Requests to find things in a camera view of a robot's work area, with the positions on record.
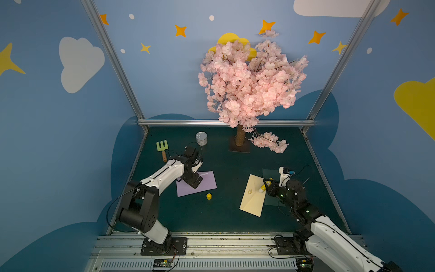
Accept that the aluminium frame post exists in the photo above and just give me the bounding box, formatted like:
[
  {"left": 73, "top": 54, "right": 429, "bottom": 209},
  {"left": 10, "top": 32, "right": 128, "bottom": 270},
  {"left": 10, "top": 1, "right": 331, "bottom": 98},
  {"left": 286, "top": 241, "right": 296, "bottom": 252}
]
[
  {"left": 307, "top": 0, "right": 382, "bottom": 122},
  {"left": 81, "top": 0, "right": 145, "bottom": 120}
]

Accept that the right aluminium frame post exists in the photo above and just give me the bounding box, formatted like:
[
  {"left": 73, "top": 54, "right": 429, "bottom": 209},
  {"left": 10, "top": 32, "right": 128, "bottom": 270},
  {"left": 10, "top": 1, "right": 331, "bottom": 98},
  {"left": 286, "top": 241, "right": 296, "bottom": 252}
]
[{"left": 307, "top": 0, "right": 382, "bottom": 122}]

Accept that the yellow glue stick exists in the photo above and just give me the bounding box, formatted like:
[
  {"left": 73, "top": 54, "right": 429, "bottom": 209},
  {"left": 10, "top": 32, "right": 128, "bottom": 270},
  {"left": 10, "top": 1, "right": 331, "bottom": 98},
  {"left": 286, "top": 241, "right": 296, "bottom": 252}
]
[{"left": 258, "top": 178, "right": 274, "bottom": 193}]

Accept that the left aluminium frame post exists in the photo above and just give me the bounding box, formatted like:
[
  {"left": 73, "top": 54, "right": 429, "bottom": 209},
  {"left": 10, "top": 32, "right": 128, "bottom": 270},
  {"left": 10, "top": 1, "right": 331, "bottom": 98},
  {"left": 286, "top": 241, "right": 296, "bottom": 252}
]
[{"left": 81, "top": 0, "right": 145, "bottom": 120}]

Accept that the left small circuit board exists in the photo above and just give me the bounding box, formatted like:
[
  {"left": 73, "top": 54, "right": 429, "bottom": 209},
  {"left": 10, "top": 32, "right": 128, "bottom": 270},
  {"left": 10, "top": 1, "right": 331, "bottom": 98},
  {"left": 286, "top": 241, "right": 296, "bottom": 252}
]
[{"left": 152, "top": 258, "right": 173, "bottom": 270}]

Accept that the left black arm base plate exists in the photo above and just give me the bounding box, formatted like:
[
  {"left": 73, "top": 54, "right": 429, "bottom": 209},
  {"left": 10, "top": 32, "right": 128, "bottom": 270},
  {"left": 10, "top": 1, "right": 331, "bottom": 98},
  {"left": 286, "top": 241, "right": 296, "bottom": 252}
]
[{"left": 140, "top": 237, "right": 188, "bottom": 256}]

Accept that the rear aluminium frame bar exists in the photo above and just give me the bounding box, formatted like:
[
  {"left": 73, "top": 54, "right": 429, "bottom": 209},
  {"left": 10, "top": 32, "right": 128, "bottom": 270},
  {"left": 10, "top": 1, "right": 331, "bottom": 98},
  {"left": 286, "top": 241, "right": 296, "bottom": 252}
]
[{"left": 137, "top": 118, "right": 316, "bottom": 128}]

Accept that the aluminium mounting rail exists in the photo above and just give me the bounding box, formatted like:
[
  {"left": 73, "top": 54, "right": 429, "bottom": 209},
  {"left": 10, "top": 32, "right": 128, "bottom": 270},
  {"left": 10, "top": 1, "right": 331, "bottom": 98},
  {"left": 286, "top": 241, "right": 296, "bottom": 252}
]
[{"left": 83, "top": 232, "right": 379, "bottom": 272}]

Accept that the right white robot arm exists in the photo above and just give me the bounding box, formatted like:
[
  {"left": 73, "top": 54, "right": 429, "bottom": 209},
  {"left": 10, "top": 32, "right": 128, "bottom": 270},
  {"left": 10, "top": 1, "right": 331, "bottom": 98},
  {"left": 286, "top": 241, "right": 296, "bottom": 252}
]
[{"left": 263, "top": 178, "right": 402, "bottom": 272}]

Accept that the fallen pink blossom branch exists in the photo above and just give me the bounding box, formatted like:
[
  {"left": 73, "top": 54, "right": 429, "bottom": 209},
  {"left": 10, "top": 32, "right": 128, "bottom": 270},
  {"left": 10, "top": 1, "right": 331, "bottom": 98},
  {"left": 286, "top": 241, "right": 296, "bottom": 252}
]
[{"left": 249, "top": 132, "right": 289, "bottom": 154}]

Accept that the right small circuit board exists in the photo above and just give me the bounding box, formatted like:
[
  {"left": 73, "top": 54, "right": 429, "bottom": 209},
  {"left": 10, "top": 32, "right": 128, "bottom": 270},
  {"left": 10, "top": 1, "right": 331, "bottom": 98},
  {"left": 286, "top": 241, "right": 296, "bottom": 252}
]
[{"left": 296, "top": 258, "right": 314, "bottom": 272}]

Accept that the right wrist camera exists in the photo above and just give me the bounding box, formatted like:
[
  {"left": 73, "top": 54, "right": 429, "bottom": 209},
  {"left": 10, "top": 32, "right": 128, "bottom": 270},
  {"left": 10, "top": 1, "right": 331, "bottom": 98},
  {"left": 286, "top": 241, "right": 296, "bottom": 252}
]
[{"left": 279, "top": 167, "right": 295, "bottom": 187}]

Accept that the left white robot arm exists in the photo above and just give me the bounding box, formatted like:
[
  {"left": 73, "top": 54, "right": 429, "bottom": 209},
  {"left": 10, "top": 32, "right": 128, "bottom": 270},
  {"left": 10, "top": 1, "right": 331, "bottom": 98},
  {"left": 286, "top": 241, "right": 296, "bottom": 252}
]
[{"left": 116, "top": 146, "right": 203, "bottom": 251}]

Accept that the cream yellow envelope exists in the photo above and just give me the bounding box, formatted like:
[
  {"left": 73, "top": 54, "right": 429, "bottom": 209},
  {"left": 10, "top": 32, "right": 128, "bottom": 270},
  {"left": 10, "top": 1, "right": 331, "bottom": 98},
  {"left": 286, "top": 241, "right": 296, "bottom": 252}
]
[{"left": 240, "top": 175, "right": 266, "bottom": 217}]

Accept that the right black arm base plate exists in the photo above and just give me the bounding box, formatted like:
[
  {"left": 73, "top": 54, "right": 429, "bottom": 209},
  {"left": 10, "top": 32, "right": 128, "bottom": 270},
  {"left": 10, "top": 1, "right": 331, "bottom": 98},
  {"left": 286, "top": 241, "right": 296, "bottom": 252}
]
[{"left": 273, "top": 235, "right": 313, "bottom": 257}]

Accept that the silver tin can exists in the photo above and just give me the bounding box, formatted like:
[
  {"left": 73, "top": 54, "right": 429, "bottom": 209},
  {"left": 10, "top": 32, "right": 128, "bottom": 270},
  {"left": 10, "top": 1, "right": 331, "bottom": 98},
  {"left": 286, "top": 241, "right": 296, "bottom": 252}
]
[{"left": 196, "top": 131, "right": 208, "bottom": 146}]

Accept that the green toy garden rake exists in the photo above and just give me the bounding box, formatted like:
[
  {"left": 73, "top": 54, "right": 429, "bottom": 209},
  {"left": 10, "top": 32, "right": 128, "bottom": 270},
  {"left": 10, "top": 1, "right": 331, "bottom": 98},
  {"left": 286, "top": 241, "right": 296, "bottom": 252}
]
[{"left": 156, "top": 139, "right": 169, "bottom": 163}]

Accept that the small circuit board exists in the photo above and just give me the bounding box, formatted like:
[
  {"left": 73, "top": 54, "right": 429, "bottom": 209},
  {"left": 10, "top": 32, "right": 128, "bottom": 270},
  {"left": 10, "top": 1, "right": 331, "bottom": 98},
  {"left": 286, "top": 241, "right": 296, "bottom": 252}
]
[
  {"left": 296, "top": 258, "right": 314, "bottom": 272},
  {"left": 152, "top": 258, "right": 173, "bottom": 270}
]

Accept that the dark green envelope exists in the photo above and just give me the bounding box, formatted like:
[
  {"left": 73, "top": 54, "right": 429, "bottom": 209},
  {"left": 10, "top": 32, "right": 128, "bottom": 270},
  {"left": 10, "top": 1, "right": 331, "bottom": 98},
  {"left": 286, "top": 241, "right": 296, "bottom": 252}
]
[{"left": 261, "top": 169, "right": 286, "bottom": 207}]

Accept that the pink cherry blossom tree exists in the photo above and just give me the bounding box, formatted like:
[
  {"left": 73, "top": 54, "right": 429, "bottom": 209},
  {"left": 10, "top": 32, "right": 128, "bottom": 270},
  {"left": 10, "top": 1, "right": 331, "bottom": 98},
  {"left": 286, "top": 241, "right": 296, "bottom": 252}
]
[{"left": 198, "top": 30, "right": 309, "bottom": 135}]

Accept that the purple envelope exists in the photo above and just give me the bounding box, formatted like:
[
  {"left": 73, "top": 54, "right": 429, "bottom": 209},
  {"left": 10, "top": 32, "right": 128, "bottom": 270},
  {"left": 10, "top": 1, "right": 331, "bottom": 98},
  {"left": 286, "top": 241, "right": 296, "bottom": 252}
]
[{"left": 176, "top": 171, "right": 217, "bottom": 197}]

